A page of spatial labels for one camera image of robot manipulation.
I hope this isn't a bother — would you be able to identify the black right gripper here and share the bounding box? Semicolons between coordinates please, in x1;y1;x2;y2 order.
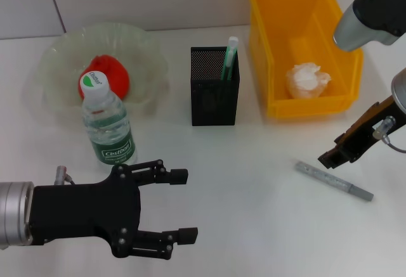
318;95;402;171

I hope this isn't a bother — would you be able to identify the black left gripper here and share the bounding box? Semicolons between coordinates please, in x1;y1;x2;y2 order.
30;159;189;259

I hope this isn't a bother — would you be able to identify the grey marker pen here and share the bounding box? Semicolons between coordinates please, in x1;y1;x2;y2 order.
294;160;374;202

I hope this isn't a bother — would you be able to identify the white paper ball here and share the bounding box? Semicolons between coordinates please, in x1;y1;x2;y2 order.
285;61;333;100

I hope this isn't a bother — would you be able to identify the clear green-label water bottle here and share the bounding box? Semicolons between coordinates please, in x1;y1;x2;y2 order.
79;71;138;166

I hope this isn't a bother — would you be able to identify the red-orange toy orange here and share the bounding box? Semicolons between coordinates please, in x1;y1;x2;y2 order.
78;54;130;102

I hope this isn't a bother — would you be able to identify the mint green utility knife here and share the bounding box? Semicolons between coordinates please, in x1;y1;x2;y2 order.
221;35;239;81

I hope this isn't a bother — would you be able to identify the black mesh pen holder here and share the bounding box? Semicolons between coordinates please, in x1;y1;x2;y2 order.
190;46;240;127

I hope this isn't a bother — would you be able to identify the pale green glass fruit plate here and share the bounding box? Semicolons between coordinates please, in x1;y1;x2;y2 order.
33;22;172;122

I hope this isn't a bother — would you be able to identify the yellow plastic bin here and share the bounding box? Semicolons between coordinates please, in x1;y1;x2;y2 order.
247;0;365;119

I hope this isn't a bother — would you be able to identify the left gripper cable with connector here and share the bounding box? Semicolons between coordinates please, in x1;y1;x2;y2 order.
54;165;77;186

